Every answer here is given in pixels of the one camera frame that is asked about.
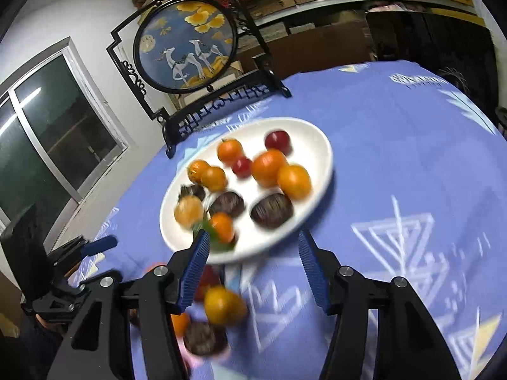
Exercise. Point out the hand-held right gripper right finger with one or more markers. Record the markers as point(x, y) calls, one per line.
point(313, 275)

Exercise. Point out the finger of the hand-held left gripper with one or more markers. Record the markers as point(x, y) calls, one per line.
point(99, 244)

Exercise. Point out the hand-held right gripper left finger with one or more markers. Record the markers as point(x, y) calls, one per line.
point(194, 271)

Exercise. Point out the dark red plum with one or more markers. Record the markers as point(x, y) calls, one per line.
point(208, 277)
point(278, 141)

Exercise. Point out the orange with green leaf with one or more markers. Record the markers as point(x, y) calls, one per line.
point(222, 225)

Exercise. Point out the pile of small oranges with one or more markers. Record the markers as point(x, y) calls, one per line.
point(294, 181)

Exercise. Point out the white plate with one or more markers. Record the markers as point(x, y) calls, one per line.
point(309, 146)

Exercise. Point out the blue printed tablecloth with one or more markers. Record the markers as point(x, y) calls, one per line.
point(396, 146)

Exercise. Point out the round embroidered deer table screen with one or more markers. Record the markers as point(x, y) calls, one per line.
point(186, 47)

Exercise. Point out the brown cardboard box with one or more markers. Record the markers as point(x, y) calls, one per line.
point(328, 47)

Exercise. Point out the aluminium frame window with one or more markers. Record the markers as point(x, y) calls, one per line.
point(59, 126)

